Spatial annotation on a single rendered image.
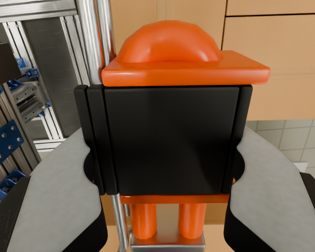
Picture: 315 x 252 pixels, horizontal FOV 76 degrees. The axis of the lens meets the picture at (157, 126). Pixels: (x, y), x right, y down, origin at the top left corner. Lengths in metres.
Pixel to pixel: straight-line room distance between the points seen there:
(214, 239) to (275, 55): 0.67
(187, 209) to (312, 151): 1.90
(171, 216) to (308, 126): 1.72
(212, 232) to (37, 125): 1.24
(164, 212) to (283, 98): 0.83
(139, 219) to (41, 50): 1.16
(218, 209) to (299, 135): 1.49
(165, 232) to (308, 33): 0.85
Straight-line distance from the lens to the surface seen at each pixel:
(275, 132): 1.76
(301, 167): 2.07
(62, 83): 1.27
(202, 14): 0.78
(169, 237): 0.19
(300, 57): 0.94
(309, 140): 1.95
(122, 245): 0.18
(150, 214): 0.17
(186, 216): 0.17
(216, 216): 0.44
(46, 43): 1.25
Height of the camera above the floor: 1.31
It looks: 61 degrees down
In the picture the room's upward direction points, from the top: 180 degrees counter-clockwise
